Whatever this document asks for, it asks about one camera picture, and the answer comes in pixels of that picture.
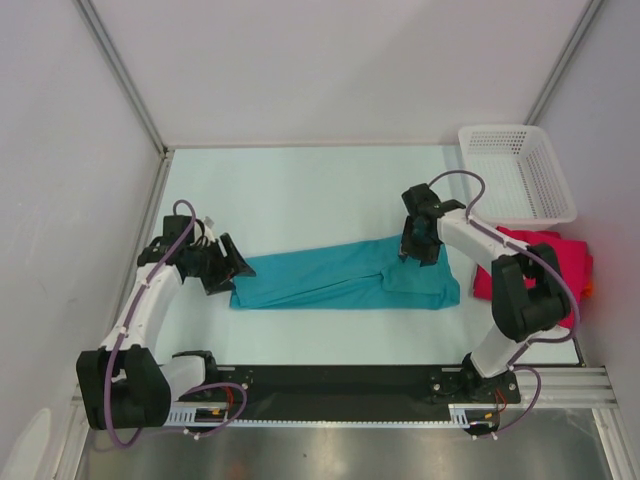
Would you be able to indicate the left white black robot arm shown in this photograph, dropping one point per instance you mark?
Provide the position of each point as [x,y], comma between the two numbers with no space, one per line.
[122,383]

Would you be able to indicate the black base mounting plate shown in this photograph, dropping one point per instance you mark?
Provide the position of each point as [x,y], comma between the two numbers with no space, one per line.
[314,387]

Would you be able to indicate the white plastic perforated basket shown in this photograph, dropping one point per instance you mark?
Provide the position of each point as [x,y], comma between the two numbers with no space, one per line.
[525,187]

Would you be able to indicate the left aluminium corner post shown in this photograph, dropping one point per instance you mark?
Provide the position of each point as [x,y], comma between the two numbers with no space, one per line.
[109,51]

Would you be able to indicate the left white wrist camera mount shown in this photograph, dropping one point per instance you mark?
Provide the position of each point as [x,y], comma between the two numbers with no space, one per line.
[203,232]

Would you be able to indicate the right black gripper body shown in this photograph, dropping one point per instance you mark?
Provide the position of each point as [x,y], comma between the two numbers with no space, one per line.
[413,244]

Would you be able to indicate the right aluminium corner post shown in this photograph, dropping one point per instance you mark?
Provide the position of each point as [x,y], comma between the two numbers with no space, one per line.
[567,54]

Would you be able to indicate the aluminium frame rail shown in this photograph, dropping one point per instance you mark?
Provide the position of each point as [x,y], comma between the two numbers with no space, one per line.
[549,387]

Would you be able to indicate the folded red t shirt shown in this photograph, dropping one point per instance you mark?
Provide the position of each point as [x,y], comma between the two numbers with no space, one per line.
[575,262]

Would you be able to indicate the folded orange t shirt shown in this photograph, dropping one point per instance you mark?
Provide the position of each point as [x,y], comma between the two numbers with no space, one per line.
[587,291]

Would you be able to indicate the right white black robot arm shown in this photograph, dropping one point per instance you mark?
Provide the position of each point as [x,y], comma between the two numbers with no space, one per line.
[529,294]

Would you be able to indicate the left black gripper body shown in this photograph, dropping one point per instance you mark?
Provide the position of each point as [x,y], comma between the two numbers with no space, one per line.
[209,264]

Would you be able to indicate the aluminium corner post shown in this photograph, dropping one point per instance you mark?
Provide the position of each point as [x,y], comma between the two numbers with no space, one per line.
[109,51]
[567,54]

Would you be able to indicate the teal t shirt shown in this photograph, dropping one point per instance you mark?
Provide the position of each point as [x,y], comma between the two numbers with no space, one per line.
[365,275]

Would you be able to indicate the white slotted cable duct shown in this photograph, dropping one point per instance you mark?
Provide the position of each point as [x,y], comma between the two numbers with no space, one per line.
[421,416]

